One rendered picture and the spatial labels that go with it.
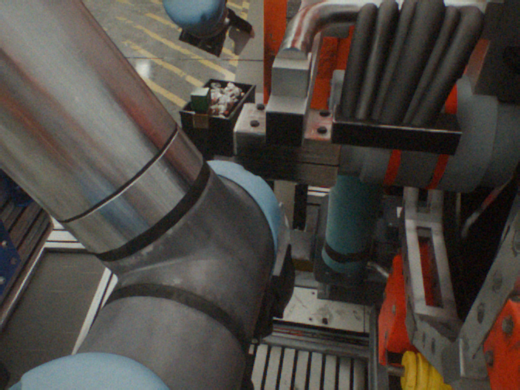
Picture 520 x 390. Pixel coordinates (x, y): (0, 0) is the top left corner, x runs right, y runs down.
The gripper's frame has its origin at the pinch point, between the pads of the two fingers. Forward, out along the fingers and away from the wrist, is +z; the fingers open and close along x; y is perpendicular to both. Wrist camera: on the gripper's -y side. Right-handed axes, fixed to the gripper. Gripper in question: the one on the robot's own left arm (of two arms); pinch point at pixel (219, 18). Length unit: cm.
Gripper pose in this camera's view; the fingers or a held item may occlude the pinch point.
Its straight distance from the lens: 97.1
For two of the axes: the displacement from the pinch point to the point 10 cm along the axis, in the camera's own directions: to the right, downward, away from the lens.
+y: -3.8, 9.0, 2.2
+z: -0.1, -2.4, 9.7
